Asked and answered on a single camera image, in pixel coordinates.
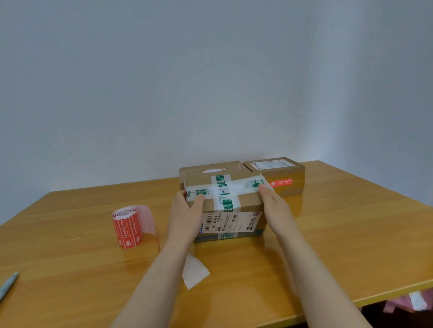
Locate person's right hand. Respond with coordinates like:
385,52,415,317
258,183,302,245

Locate person's left hand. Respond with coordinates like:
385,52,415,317
167,190,206,245

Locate box with green GT tape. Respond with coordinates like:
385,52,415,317
184,171,274,244

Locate cardboard box with torn tape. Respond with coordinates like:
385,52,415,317
242,156,306,198

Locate wide cardboard box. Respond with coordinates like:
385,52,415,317
178,160,252,192

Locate white backing paper piece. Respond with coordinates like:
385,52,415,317
181,253,212,292

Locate roll of red stickers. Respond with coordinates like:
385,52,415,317
111,205,160,251

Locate person's left forearm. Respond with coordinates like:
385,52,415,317
110,236,193,328

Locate person's right forearm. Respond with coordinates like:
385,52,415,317
279,235,373,328

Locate white tag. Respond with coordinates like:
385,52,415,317
408,291,429,312

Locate light blue pen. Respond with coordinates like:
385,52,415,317
0,271,20,302

